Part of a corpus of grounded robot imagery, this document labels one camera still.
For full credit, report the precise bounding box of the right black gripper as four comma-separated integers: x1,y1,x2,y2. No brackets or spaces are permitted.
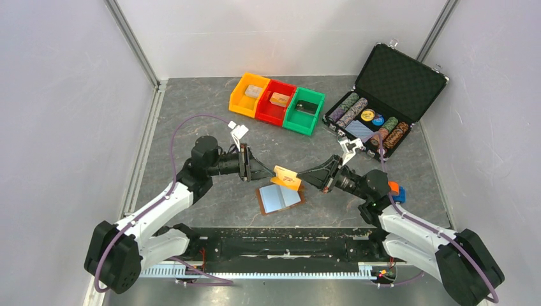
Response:
297,154,369,201

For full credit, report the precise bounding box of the yellow dealer button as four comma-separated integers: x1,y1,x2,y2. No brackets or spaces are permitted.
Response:
360,108,376,122

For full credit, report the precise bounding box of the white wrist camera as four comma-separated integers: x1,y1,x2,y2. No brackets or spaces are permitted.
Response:
338,136,365,166
228,121,249,150

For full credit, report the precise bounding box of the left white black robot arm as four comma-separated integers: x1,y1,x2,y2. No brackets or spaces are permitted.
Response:
84,136,275,294

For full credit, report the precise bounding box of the brown leather card holder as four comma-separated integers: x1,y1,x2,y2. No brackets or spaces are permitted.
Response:
256,184,305,215

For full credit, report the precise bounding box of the card stack in yellow bin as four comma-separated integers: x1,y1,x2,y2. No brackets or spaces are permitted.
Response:
244,85,263,99

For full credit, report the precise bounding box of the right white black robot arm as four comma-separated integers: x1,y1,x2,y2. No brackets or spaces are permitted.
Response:
297,155,505,305

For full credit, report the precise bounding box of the red plastic bin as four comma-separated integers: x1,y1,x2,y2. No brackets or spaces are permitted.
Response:
255,79,297,127

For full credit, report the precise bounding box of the green plastic bin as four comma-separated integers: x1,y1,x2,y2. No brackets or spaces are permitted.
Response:
282,87,326,136

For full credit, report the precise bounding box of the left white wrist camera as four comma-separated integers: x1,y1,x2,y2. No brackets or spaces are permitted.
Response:
228,121,249,150

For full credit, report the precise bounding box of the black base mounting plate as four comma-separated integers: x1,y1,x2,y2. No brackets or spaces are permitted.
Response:
178,228,390,273

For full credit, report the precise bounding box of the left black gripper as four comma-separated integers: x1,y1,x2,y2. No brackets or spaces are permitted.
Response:
207,143,276,182

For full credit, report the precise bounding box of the black poker chip case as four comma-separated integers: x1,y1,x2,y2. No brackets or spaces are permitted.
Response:
322,43,449,159

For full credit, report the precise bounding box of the blue playing card deck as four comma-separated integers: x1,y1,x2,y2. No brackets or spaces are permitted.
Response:
345,120,374,142

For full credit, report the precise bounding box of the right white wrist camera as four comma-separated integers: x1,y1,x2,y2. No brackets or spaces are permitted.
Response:
338,136,365,166

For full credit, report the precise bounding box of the orange blue tape roll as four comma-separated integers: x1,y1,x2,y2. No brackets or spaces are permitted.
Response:
388,182,406,204

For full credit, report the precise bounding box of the yellow plastic bin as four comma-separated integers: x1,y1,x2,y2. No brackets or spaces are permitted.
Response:
228,72,270,118

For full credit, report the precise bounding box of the card stack in red bin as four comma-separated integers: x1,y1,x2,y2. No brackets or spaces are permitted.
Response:
269,92,290,107

